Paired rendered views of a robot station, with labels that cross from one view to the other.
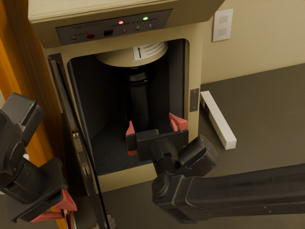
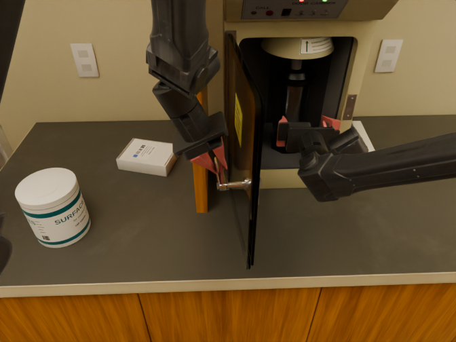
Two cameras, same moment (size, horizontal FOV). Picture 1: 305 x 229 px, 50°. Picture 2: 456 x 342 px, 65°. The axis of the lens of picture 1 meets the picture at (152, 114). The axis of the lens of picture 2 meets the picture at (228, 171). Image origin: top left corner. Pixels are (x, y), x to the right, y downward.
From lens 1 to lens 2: 0.20 m
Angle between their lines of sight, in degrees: 9
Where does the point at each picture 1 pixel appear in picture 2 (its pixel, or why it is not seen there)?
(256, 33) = (423, 72)
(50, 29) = not seen: outside the picture
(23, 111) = not seen: hidden behind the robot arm
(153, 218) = (286, 218)
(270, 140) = not seen: hidden behind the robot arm
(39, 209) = (200, 148)
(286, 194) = (438, 153)
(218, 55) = (377, 88)
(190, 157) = (340, 144)
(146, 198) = (281, 202)
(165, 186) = (313, 160)
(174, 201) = (321, 172)
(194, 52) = (361, 53)
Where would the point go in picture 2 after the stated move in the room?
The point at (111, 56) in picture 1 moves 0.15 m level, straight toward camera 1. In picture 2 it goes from (279, 47) to (282, 74)
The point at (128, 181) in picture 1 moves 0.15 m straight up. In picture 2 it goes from (266, 184) to (270, 140)
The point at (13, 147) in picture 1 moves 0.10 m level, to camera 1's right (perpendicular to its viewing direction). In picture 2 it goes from (202, 68) to (274, 73)
